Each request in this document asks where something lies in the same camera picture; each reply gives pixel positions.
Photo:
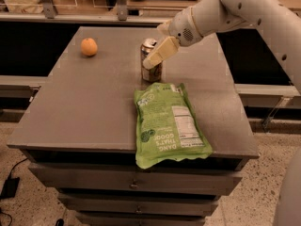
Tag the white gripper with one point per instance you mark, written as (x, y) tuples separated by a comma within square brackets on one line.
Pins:
[(182, 26)]

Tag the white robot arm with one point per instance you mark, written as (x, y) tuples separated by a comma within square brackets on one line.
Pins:
[(280, 29)]

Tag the orange fruit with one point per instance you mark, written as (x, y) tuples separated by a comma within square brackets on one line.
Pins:
[(89, 47)]

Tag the green snack bag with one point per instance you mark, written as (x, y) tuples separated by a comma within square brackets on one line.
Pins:
[(166, 126)]

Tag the grey drawer cabinet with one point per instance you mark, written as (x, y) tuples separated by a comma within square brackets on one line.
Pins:
[(79, 133)]

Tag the black power adapter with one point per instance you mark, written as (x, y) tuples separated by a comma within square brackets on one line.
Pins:
[(9, 188)]

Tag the metal railing frame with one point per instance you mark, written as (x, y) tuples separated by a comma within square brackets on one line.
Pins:
[(145, 12)]

